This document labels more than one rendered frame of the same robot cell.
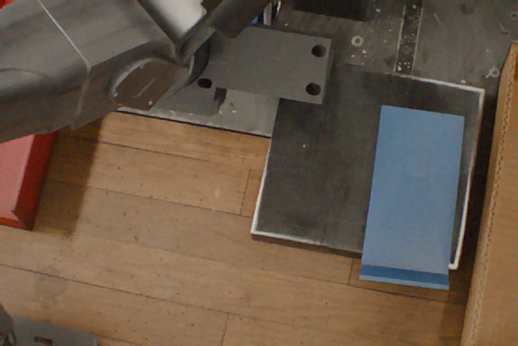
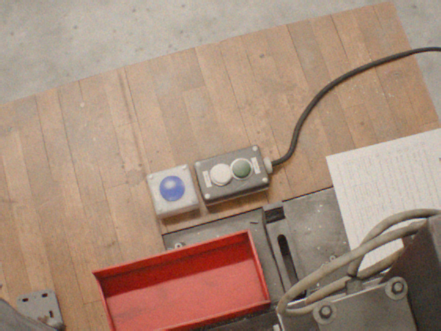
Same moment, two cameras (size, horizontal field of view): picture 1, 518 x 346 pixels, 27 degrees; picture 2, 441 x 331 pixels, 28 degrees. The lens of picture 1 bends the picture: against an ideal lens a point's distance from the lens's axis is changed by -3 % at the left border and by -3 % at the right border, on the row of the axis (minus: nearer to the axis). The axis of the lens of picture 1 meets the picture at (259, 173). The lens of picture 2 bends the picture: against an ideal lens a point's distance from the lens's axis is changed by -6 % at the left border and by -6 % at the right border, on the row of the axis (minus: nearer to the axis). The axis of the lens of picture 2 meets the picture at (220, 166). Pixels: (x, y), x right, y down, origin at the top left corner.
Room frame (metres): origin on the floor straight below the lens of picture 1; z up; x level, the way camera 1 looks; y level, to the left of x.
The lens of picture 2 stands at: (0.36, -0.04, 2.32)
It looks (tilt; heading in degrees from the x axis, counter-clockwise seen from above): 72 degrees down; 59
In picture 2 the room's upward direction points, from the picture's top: 6 degrees counter-clockwise
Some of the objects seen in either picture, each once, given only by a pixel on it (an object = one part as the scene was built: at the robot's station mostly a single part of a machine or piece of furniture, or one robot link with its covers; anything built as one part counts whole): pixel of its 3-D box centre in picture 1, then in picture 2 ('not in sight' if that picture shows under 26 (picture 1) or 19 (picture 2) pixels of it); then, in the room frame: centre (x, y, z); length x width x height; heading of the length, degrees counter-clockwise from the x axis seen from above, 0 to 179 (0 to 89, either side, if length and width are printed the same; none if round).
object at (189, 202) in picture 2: not in sight; (173, 193); (0.50, 0.35, 0.90); 0.07 x 0.07 x 0.06; 70
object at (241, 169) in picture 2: not in sight; (241, 169); (0.61, 0.31, 0.93); 0.03 x 0.03 x 0.02
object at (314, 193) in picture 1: (372, 162); not in sight; (0.29, -0.09, 0.91); 0.17 x 0.16 x 0.02; 70
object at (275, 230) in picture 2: not in sight; (289, 271); (0.57, 0.13, 0.95); 0.15 x 0.03 x 0.10; 70
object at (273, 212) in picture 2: not in sight; (277, 230); (0.59, 0.20, 0.95); 0.06 x 0.03 x 0.09; 70
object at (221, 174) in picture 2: not in sight; (221, 175); (0.58, 0.32, 0.93); 0.03 x 0.03 x 0.02
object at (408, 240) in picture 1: (414, 194); not in sight; (0.25, -0.12, 0.93); 0.15 x 0.07 x 0.03; 163
